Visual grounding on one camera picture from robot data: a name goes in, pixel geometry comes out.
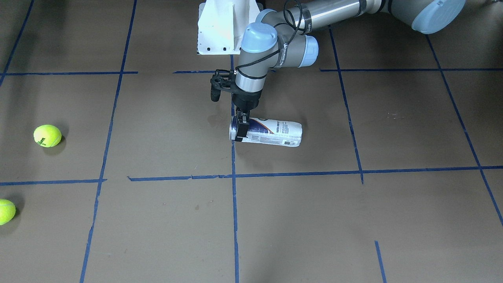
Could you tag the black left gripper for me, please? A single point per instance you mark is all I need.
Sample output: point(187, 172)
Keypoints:
point(248, 101)

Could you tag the white blue tennis ball can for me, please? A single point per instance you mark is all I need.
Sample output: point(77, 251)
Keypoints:
point(274, 132)

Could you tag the yellow Wilson tennis ball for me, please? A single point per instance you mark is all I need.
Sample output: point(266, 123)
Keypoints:
point(47, 135)

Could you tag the yellow Roland Garros tennis ball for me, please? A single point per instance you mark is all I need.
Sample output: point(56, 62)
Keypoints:
point(7, 211)

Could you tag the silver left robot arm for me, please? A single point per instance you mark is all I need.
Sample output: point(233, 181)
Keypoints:
point(281, 39)

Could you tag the white pedestal column base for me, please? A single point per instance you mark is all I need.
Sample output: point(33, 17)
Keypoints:
point(221, 25)

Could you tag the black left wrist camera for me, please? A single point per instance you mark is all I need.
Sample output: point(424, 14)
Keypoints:
point(221, 80)

